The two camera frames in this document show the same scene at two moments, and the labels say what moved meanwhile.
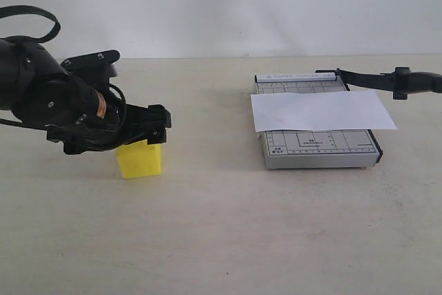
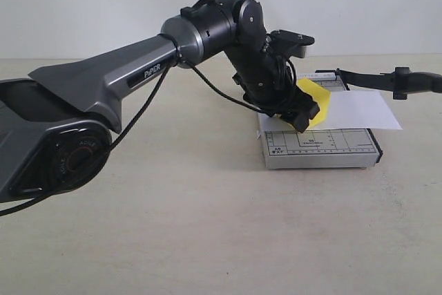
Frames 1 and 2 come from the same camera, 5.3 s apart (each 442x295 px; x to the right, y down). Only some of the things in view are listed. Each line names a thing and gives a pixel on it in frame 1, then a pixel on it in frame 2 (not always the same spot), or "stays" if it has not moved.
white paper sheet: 322,110 stays
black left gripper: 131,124 → 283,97
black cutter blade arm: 401,81 stays
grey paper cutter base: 314,149 stays
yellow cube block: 139,159 → 321,96
